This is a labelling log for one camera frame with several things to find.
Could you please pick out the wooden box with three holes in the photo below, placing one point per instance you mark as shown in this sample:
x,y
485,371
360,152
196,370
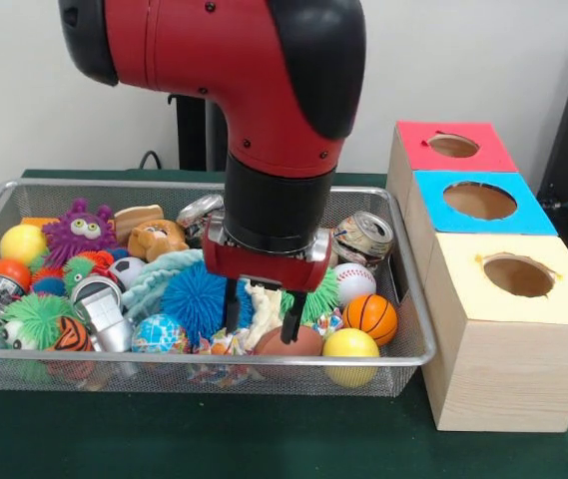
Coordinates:
x,y
508,369

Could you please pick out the large blue spiky ball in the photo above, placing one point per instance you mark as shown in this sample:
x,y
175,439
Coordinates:
x,y
188,299

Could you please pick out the cream fleece cloth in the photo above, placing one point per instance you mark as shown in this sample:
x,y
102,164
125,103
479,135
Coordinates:
x,y
263,309

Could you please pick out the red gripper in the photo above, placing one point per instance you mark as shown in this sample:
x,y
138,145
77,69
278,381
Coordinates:
x,y
263,272

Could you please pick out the crushed silver can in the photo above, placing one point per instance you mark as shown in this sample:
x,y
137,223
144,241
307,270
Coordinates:
x,y
193,212

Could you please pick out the orange basketball toy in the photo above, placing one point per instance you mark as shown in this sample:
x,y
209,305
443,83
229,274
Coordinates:
x,y
371,319

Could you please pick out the yellow foam ball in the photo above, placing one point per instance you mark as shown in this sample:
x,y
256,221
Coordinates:
x,y
351,346

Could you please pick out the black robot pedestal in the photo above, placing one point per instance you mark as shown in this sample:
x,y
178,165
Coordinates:
x,y
193,140

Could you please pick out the green spiky ball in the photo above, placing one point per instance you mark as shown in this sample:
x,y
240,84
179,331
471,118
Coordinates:
x,y
326,294

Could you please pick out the purple spiky monster toy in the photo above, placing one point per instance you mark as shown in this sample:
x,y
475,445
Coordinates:
x,y
80,232

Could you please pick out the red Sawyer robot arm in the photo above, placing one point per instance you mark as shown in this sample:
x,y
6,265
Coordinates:
x,y
243,60

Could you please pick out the brown football toy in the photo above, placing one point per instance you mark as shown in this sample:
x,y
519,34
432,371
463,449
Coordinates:
x,y
313,341

